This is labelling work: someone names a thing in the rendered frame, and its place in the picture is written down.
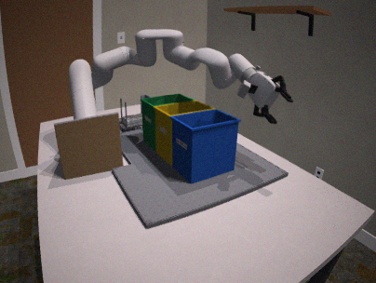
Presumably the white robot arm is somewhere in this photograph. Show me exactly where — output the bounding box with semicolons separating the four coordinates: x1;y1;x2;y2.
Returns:
68;29;261;119

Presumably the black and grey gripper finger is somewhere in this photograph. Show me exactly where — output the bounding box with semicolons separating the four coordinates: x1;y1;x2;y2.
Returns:
253;104;277;124
271;75;293;102

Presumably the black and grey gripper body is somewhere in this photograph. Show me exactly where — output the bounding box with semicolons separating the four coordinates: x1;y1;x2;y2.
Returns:
246;72;280;109

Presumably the green open bin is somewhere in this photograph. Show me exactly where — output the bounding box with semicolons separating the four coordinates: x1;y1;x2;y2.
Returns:
141;94;195;151

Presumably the blue open-top bin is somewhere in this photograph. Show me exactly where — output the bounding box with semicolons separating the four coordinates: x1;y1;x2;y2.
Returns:
170;109;241;184

